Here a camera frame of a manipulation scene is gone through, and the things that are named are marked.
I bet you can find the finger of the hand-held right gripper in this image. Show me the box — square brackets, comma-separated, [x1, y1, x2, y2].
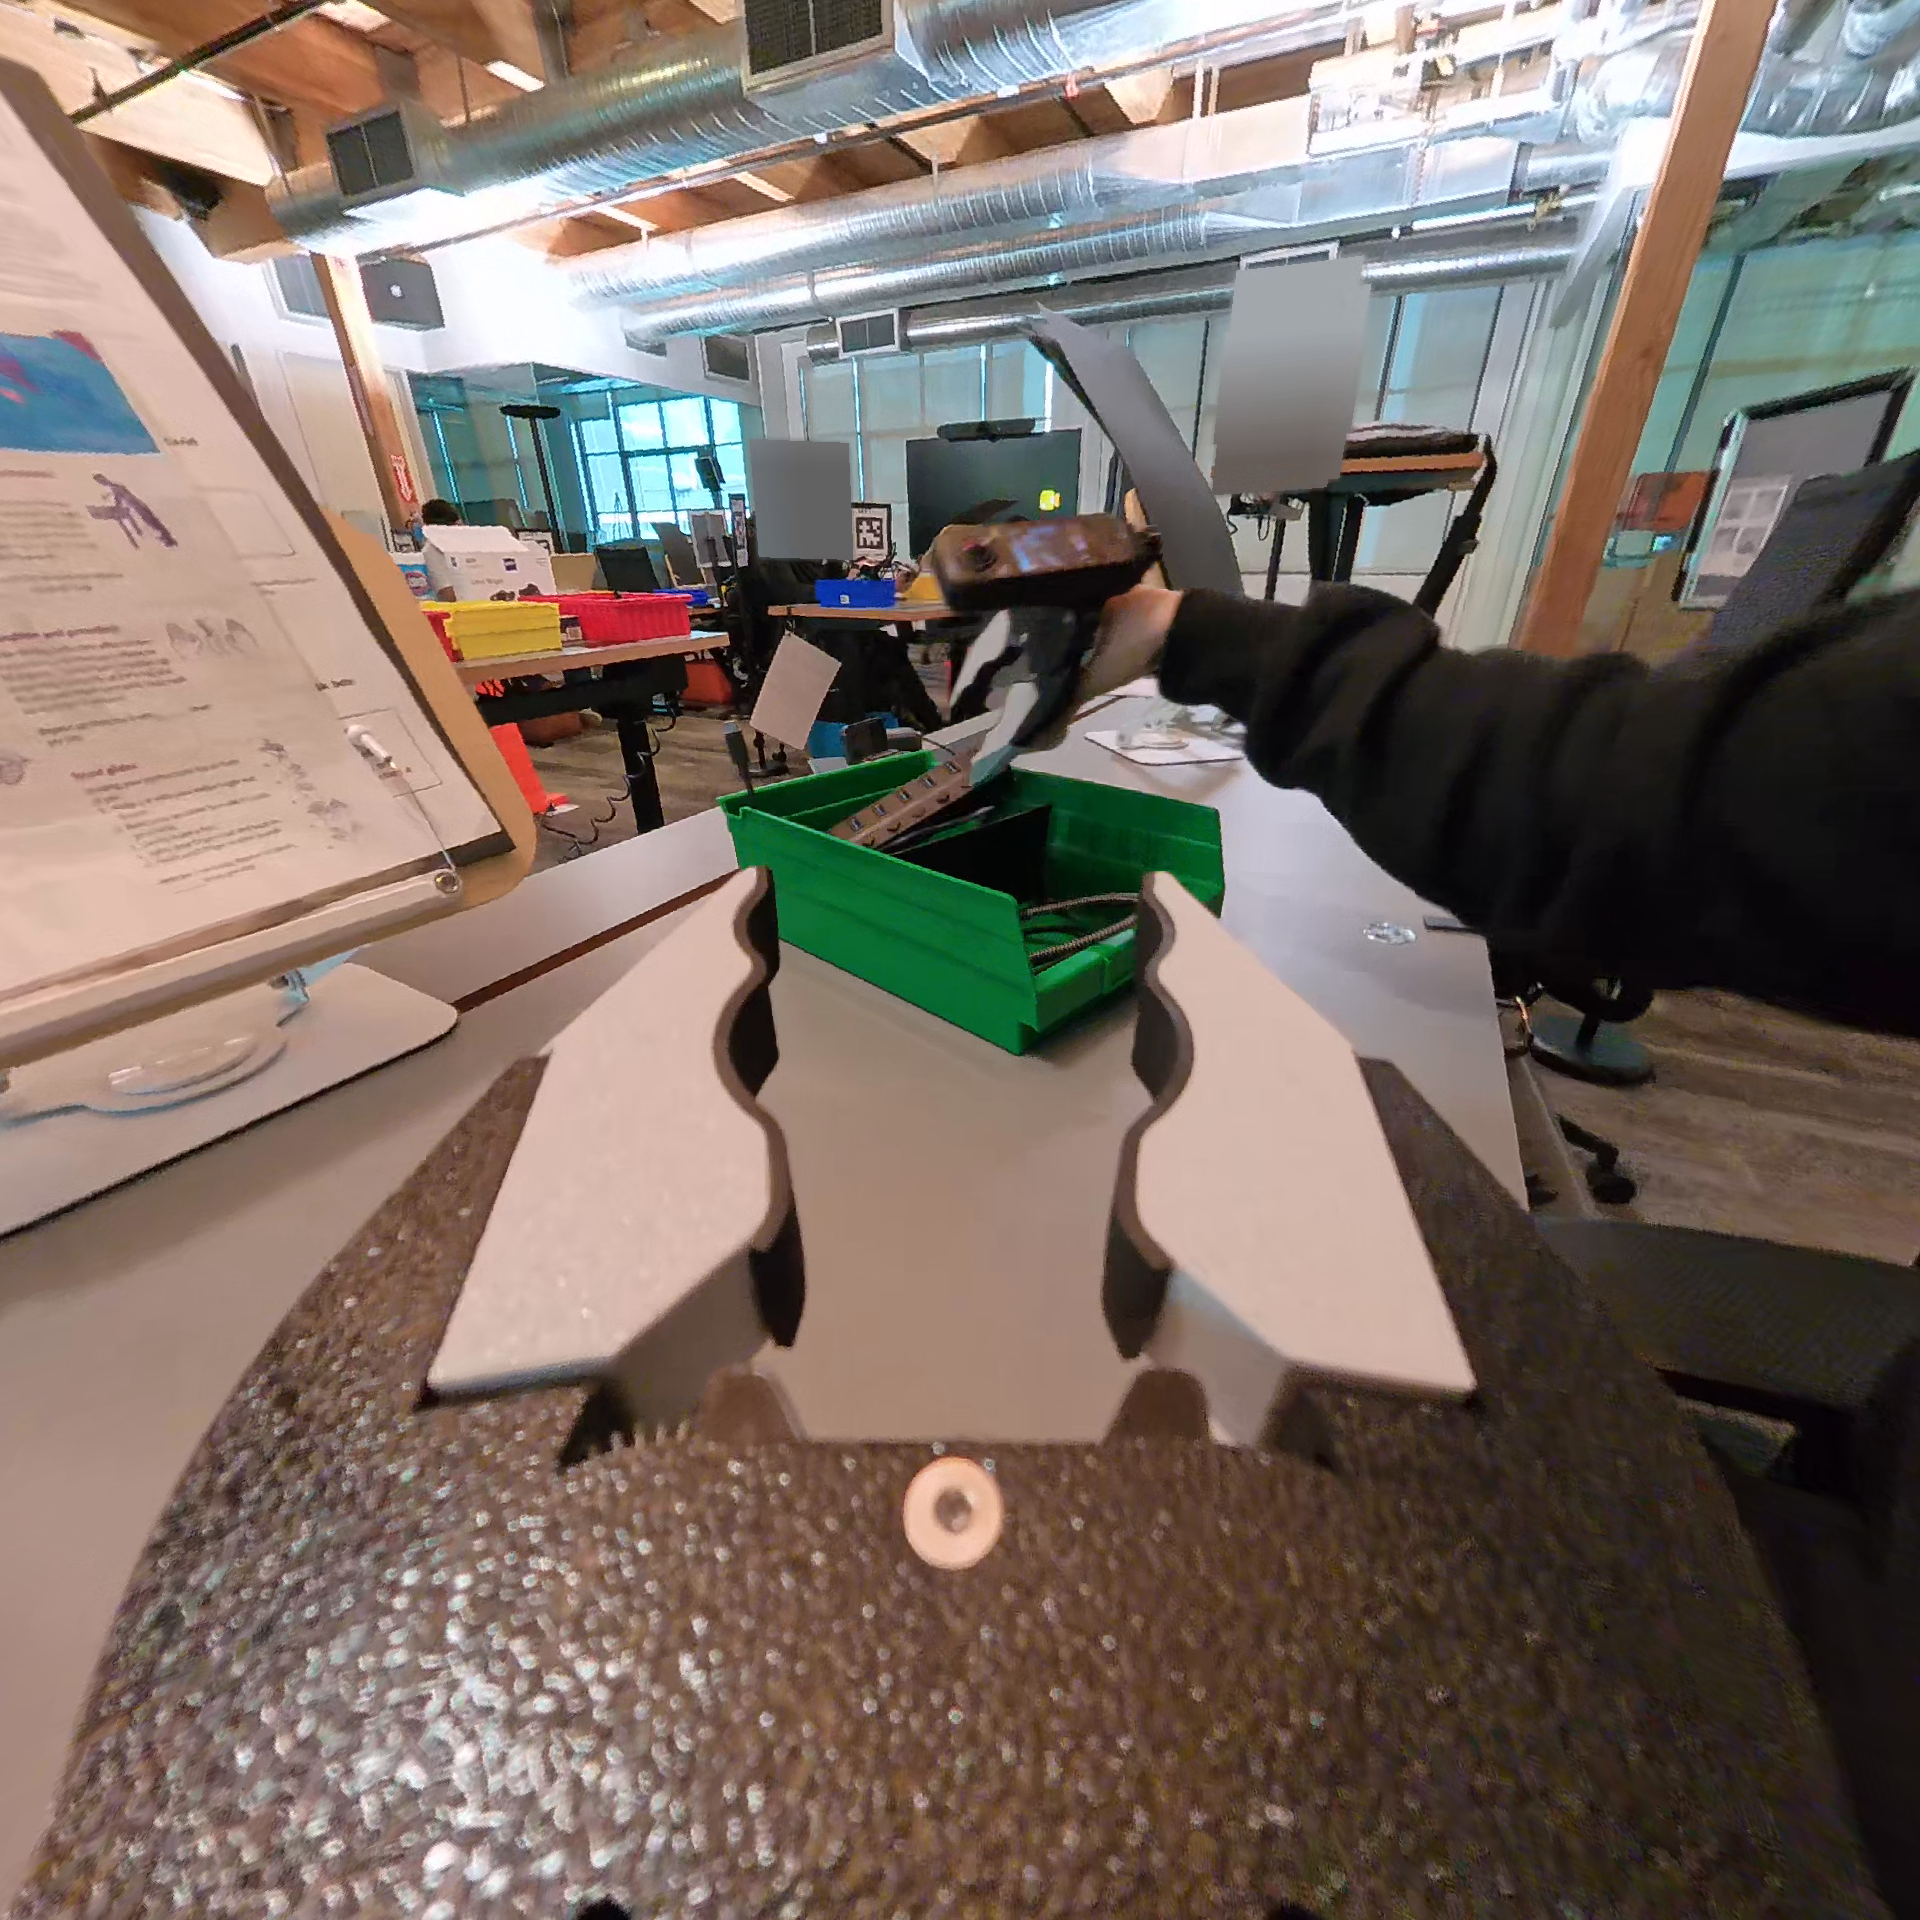
[964, 679, 1064, 789]
[949, 609, 1041, 721]

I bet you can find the wooden table with black legs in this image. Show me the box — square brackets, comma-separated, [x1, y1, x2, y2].
[450, 628, 734, 835]

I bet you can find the black monitor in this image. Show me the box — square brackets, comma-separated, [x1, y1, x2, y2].
[903, 427, 1086, 560]

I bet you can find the black framed screen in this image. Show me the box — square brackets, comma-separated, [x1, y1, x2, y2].
[1677, 373, 1914, 609]

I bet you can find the white flat stand base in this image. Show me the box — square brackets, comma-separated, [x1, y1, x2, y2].
[0, 960, 459, 1238]

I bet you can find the braided usb cable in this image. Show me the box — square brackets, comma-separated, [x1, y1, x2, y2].
[1016, 892, 1143, 978]

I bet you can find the person's right forearm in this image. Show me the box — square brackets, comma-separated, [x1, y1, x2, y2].
[1157, 585, 1920, 1041]

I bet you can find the silver air duct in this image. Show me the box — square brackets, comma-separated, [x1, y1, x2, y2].
[271, 0, 1354, 247]

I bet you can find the green plastic bin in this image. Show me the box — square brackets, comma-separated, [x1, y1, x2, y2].
[722, 758, 1226, 1056]

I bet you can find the standing desk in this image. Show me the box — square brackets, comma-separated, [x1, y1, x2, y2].
[1244, 424, 1503, 609]

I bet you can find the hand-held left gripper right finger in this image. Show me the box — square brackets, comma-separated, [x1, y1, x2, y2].
[1101, 872, 1481, 1452]

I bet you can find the black mesh chair seat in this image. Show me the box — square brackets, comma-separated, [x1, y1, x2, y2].
[1529, 1216, 1920, 1487]

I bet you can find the black flat panel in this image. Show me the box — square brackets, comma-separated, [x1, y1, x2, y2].
[883, 802, 1060, 904]

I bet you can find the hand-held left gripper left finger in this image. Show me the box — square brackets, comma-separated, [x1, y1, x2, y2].
[425, 863, 809, 1436]

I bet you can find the grey flat box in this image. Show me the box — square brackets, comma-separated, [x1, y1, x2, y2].
[1083, 717, 1250, 765]

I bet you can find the person's right hand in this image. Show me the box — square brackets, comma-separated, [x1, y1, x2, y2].
[1083, 585, 1191, 700]

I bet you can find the wooden clipboard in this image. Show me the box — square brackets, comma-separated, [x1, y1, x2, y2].
[324, 509, 538, 909]

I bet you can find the yellow plastic bin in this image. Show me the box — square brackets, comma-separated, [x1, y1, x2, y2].
[442, 599, 567, 663]

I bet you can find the wooden post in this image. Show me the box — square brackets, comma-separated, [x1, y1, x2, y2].
[1517, 0, 1779, 660]
[310, 252, 413, 534]

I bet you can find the white cardboard box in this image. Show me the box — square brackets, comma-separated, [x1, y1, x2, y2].
[425, 525, 556, 604]

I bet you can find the instruction sheet board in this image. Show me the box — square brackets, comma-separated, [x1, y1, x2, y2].
[0, 60, 519, 1054]

